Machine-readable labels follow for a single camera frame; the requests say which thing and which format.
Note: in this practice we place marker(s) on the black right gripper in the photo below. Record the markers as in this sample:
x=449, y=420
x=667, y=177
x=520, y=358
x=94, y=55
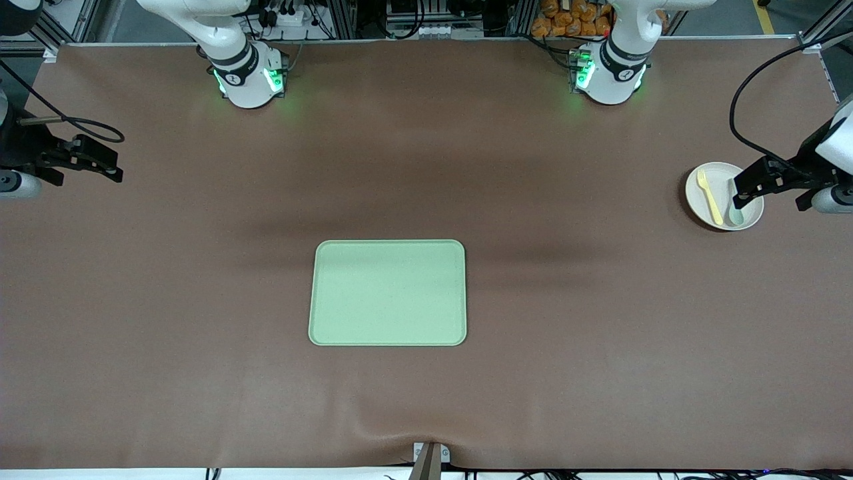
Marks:
x=25, y=152

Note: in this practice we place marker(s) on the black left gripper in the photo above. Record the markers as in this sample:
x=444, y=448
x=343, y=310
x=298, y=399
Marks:
x=804, y=168

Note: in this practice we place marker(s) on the yellow plastic fork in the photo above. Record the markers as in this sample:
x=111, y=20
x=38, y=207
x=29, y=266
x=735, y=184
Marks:
x=710, y=198

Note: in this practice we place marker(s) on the cream round plate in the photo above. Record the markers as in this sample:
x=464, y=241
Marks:
x=700, y=206

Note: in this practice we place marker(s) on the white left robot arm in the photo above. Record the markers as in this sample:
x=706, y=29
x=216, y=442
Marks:
x=610, y=80

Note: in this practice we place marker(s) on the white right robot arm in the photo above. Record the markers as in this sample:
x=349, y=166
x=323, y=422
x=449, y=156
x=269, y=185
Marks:
x=246, y=86

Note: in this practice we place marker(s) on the pale green plastic spoon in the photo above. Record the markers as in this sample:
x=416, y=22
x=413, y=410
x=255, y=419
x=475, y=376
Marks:
x=736, y=216

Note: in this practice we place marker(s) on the brown table mat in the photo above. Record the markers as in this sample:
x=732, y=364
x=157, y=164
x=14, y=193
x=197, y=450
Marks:
x=200, y=300

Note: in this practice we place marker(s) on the white power strip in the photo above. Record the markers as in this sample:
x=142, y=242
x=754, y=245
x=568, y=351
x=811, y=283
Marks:
x=290, y=16

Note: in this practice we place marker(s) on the orange packaged goods pile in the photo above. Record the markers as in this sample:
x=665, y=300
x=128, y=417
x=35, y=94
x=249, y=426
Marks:
x=566, y=20

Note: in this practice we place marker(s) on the light green rectangular tray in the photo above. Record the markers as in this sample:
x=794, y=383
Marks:
x=386, y=293

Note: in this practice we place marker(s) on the white terminal block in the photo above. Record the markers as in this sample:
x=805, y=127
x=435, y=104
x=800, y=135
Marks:
x=420, y=30

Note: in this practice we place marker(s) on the metal table clamp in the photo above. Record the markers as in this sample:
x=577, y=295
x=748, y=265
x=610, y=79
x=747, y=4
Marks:
x=430, y=460

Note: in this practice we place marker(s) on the aluminium frame profile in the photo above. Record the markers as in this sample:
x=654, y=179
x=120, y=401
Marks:
x=66, y=23
x=525, y=16
x=343, y=18
x=823, y=23

